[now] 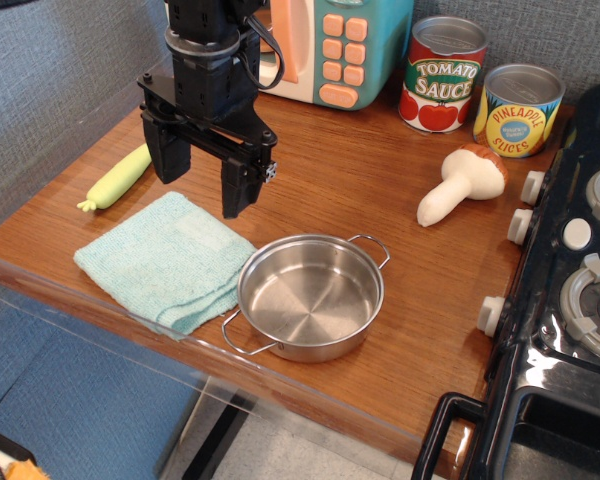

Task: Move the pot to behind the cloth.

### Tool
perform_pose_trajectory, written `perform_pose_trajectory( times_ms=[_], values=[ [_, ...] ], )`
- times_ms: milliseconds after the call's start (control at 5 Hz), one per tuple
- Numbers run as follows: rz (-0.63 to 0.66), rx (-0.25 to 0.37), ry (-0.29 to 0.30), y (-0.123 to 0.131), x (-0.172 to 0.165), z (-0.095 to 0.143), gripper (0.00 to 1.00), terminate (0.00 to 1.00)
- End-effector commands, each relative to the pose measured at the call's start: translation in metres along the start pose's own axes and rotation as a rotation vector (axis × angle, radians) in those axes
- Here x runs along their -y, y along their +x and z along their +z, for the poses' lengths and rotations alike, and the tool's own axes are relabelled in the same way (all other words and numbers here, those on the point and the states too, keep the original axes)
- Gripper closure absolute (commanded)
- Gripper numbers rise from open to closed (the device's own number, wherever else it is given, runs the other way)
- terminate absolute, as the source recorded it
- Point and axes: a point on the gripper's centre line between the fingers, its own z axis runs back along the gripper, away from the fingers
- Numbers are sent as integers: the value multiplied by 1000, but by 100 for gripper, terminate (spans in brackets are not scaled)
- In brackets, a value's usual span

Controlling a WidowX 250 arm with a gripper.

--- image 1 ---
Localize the pineapple slices can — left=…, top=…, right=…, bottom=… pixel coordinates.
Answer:
left=473, top=64, right=565, bottom=158

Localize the tomato sauce can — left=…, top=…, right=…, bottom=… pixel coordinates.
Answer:
left=399, top=16, right=488, bottom=133

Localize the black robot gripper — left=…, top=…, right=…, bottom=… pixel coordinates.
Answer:
left=138, top=38, right=277, bottom=219

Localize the stainless steel two-handled bowl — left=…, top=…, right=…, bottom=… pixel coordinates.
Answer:
left=231, top=234, right=391, bottom=363

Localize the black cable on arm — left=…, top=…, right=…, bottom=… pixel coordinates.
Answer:
left=239, top=13, right=286, bottom=92

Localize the light blue folded cloth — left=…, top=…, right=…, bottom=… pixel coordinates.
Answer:
left=74, top=192, right=255, bottom=338

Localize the black toy stove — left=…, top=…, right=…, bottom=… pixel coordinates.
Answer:
left=412, top=85, right=600, bottom=479

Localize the teal toy microwave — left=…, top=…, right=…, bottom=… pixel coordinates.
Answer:
left=256, top=0, right=414, bottom=111

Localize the clear acrylic table guard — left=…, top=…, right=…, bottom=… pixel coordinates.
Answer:
left=0, top=260, right=416, bottom=479

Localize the green-handled metal spoon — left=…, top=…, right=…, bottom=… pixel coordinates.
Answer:
left=76, top=144, right=151, bottom=212

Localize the plush toy mushroom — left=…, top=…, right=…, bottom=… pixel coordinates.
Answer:
left=416, top=143, right=509, bottom=227

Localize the orange plush object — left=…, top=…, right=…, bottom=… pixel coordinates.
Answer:
left=4, top=460, right=50, bottom=480

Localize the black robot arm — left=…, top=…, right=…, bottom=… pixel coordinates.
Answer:
left=138, top=1, right=277, bottom=219

